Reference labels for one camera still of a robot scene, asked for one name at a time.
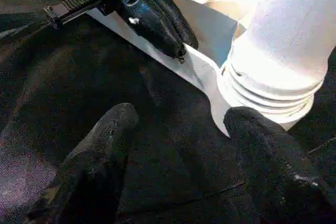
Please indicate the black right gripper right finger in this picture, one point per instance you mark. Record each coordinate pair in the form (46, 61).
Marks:
(278, 171)

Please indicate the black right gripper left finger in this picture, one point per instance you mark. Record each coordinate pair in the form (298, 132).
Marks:
(92, 177)

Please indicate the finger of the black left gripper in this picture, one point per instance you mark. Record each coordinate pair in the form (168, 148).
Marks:
(178, 17)

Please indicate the white plastic table top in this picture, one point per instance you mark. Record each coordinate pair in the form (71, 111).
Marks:
(210, 24)

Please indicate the white plastic table leg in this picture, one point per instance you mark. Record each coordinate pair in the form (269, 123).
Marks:
(294, 24)

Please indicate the black plastic mat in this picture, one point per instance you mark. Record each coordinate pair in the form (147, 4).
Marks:
(79, 77)

